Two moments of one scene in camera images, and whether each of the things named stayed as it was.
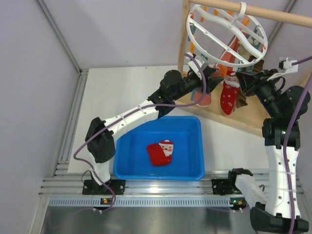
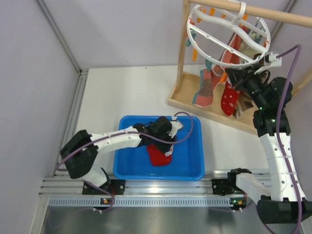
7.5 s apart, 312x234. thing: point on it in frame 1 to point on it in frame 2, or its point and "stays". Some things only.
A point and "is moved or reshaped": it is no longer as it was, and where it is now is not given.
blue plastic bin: x=169 y=148 stays
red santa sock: x=229 y=91 stays
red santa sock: x=161 y=153 stays
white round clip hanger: x=240 y=11 is moved or reshaped
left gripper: x=210 y=81 to x=164 y=147
